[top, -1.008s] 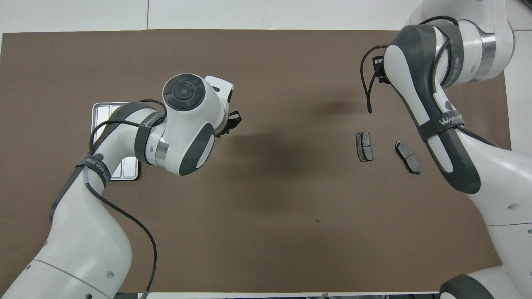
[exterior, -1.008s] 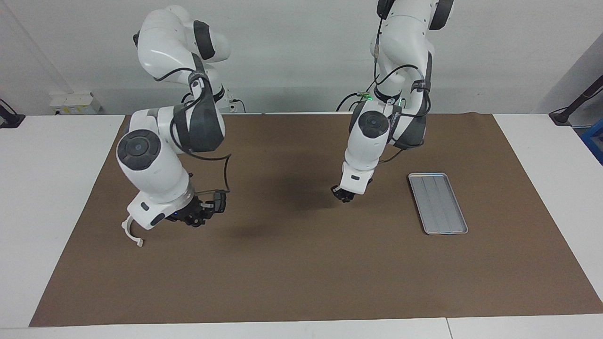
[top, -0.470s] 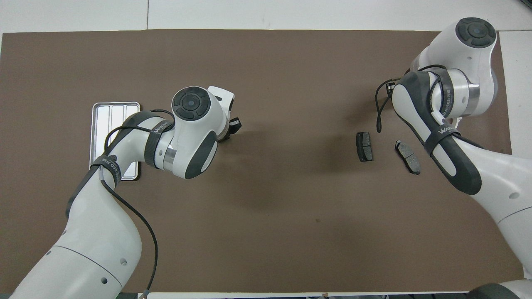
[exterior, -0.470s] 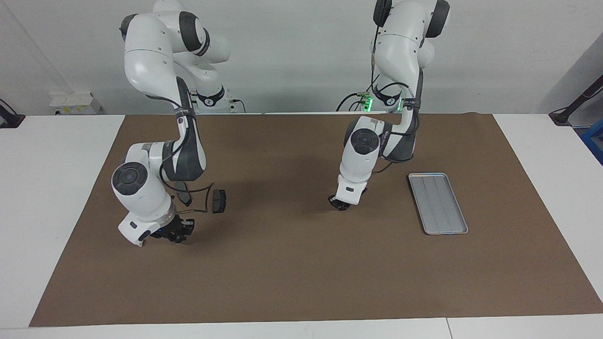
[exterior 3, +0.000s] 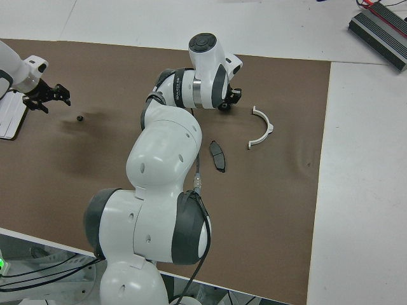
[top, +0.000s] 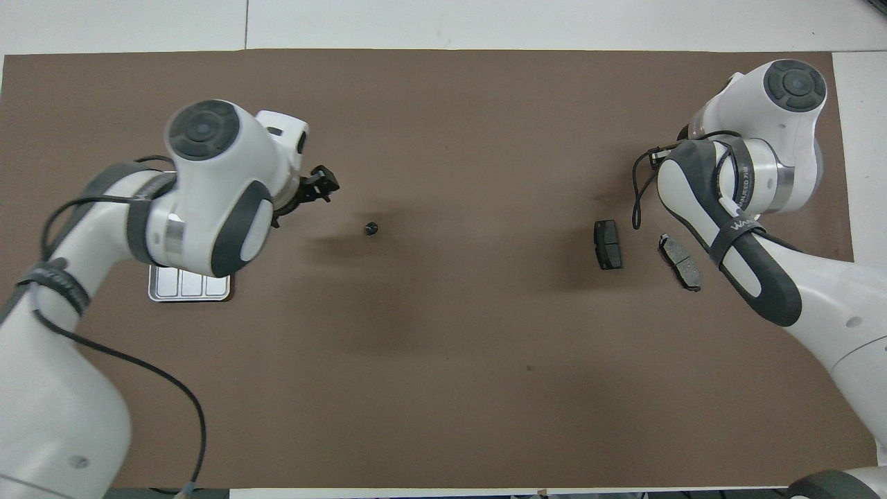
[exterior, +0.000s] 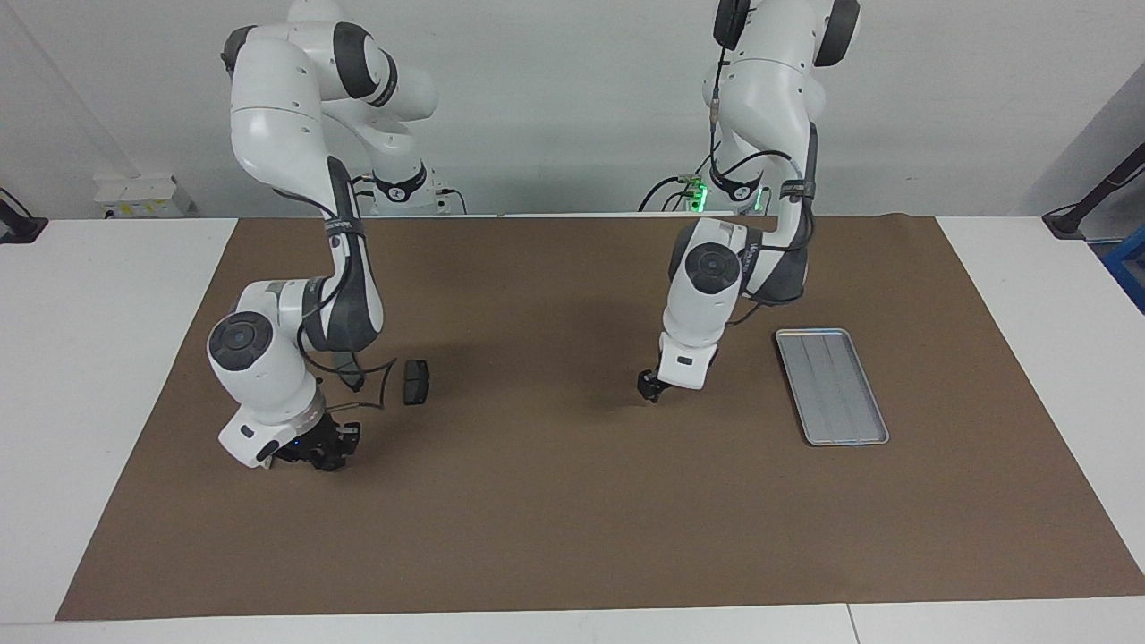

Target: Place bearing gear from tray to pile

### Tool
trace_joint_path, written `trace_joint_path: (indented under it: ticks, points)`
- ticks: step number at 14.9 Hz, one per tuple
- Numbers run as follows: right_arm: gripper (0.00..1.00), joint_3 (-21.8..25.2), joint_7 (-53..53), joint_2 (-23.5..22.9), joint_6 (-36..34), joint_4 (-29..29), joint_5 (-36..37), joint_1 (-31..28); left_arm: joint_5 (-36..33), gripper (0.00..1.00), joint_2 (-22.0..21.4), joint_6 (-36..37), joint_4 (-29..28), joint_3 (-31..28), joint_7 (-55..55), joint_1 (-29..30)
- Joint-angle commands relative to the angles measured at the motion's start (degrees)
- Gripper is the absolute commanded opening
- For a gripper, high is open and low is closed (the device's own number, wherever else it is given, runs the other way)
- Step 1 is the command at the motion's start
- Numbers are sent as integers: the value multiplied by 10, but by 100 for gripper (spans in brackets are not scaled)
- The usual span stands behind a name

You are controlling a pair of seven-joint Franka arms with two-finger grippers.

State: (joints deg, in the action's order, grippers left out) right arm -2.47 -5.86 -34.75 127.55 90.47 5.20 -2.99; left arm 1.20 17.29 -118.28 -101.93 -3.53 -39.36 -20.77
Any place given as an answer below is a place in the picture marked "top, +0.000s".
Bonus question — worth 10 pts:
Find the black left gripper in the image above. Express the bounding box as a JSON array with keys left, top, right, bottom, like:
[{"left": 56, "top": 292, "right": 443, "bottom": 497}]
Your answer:
[{"left": 272, "top": 164, "right": 341, "bottom": 229}]

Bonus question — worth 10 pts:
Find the silver metal tray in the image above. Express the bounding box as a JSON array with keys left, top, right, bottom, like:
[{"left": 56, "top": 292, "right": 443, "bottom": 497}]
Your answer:
[{"left": 147, "top": 273, "right": 234, "bottom": 304}]

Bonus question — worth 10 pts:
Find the brown table mat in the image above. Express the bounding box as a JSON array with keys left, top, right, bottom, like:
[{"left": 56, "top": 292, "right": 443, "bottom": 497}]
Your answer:
[{"left": 0, "top": 49, "right": 881, "bottom": 489}]

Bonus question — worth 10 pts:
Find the rectangular dark brake pad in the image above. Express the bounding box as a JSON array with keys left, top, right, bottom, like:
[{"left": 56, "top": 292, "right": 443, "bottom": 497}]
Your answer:
[{"left": 593, "top": 219, "right": 623, "bottom": 271}]

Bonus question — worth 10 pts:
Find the tapered dark brake pad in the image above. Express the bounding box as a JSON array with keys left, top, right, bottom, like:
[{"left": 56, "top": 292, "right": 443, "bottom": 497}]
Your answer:
[{"left": 658, "top": 234, "right": 703, "bottom": 292}]

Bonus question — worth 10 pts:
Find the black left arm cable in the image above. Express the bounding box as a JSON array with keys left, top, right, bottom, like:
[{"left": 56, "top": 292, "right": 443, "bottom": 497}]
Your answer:
[{"left": 30, "top": 154, "right": 208, "bottom": 494}]

